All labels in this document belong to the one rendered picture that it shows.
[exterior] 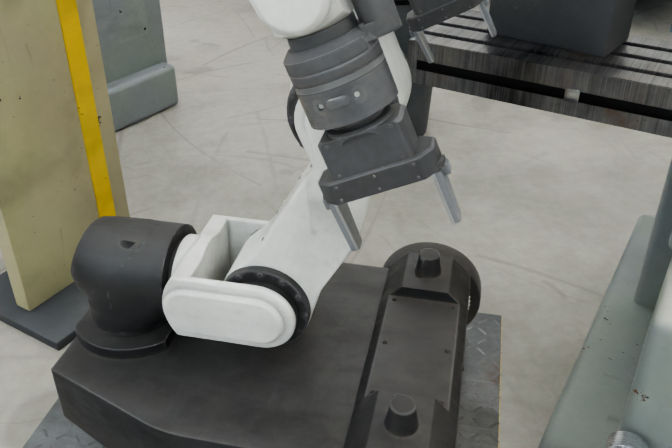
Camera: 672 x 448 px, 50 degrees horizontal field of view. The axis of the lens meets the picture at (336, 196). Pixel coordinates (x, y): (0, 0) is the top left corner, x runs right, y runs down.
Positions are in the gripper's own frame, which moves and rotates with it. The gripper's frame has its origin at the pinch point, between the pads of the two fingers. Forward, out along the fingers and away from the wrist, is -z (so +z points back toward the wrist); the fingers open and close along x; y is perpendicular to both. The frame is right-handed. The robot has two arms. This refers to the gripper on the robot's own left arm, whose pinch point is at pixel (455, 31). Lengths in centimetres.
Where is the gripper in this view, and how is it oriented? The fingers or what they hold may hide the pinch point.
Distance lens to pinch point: 118.6
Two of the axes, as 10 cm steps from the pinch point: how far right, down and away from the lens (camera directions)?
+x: 8.8, -3.2, -3.7
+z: -4.6, -7.8, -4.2
